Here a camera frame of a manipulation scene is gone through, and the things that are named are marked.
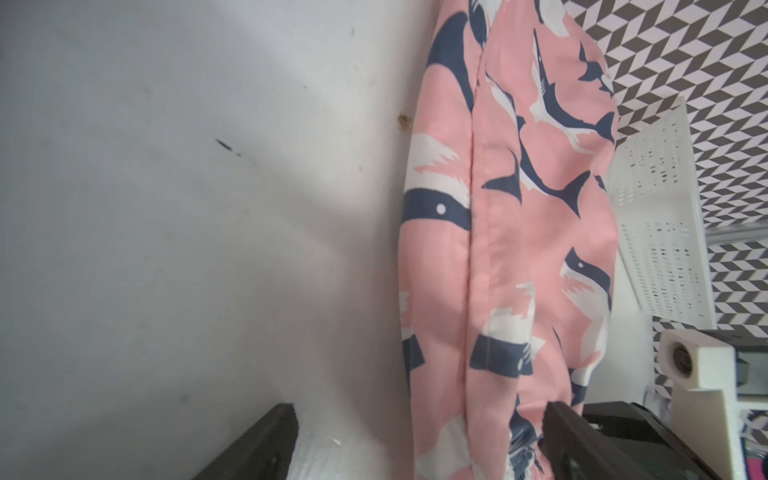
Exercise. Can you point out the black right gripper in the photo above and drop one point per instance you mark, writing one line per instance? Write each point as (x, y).
(639, 433)

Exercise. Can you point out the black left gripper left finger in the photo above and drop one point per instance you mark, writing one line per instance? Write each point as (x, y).
(263, 452)

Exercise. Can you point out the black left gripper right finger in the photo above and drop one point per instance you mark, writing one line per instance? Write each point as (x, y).
(575, 450)

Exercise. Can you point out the white perforated plastic basket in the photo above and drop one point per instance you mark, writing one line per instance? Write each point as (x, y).
(653, 187)

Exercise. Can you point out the pink shark print shorts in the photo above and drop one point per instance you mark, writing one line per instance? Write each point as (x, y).
(508, 241)

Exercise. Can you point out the aluminium corner post right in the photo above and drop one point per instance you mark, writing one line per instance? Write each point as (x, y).
(737, 233)

